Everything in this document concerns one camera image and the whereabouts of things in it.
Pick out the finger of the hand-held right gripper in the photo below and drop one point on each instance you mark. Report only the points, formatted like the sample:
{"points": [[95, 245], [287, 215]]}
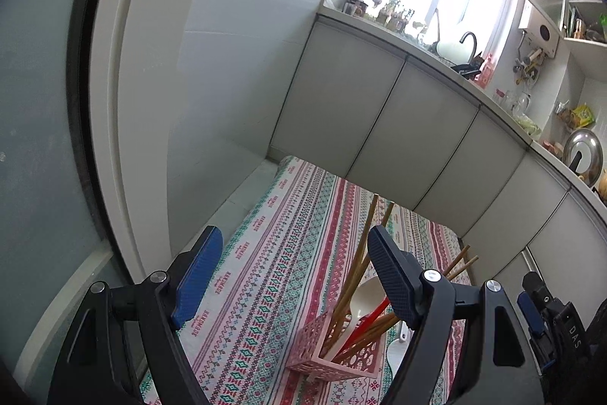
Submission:
{"points": [[547, 364], [530, 315]]}

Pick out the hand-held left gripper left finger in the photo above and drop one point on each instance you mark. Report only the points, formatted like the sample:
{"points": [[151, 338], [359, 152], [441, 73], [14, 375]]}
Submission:
{"points": [[199, 277]]}

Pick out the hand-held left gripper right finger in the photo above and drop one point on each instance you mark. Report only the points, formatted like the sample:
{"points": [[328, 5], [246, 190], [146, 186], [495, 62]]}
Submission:
{"points": [[393, 286]]}

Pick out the white plastic spoon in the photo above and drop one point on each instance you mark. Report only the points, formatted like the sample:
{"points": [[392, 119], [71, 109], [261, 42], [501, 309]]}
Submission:
{"points": [[403, 333], [367, 296], [396, 355]]}

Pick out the red plastic spoon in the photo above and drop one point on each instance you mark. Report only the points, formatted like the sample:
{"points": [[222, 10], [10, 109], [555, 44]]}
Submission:
{"points": [[374, 315]]}

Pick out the wooden chopstick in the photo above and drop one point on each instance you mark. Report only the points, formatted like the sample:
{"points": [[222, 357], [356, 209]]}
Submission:
{"points": [[370, 331], [388, 213], [365, 345], [457, 260], [464, 266], [363, 243]]}

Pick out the pink plastic basket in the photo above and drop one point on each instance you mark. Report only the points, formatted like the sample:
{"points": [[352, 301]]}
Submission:
{"points": [[332, 369]]}

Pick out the striped patterned tablecloth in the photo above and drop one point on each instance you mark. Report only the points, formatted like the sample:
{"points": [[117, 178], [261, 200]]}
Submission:
{"points": [[284, 253]]}

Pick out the white kitchen countertop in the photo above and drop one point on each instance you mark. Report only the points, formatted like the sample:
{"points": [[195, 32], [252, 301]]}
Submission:
{"points": [[545, 147]]}

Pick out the steel pot lid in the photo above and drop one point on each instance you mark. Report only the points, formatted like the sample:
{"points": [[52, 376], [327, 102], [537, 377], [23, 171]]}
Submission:
{"points": [[585, 149]]}

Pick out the white kitchen base cabinets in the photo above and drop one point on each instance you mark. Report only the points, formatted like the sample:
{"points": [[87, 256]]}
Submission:
{"points": [[379, 111]]}

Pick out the green leafy vegetables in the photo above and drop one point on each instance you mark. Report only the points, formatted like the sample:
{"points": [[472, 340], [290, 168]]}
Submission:
{"points": [[529, 125]]}

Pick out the yellow snack packet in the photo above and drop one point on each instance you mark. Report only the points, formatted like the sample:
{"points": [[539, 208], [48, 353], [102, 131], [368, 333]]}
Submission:
{"points": [[583, 115]]}

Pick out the clear glass jar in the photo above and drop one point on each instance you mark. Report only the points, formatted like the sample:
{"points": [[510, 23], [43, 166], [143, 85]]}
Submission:
{"points": [[521, 103]]}

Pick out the frosted glass sliding door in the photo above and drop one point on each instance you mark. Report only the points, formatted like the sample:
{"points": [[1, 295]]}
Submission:
{"points": [[42, 125]]}

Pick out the pink plastic bottle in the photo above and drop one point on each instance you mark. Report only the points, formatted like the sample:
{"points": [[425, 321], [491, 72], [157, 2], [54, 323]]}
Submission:
{"points": [[487, 73]]}

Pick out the white round bowl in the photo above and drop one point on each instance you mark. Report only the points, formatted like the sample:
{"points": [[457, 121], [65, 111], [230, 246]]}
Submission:
{"points": [[450, 50]]}

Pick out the black kitchen faucet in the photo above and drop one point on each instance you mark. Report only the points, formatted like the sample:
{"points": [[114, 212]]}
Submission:
{"points": [[469, 34]]}

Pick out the row of small potted plants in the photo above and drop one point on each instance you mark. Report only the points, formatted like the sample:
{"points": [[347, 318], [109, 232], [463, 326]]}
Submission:
{"points": [[393, 13]]}

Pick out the white water heater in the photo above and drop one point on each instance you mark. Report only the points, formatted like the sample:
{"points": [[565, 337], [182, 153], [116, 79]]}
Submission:
{"points": [[540, 30]]}

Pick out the metal rail bar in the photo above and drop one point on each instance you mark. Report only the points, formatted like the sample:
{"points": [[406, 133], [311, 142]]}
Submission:
{"points": [[532, 262]]}

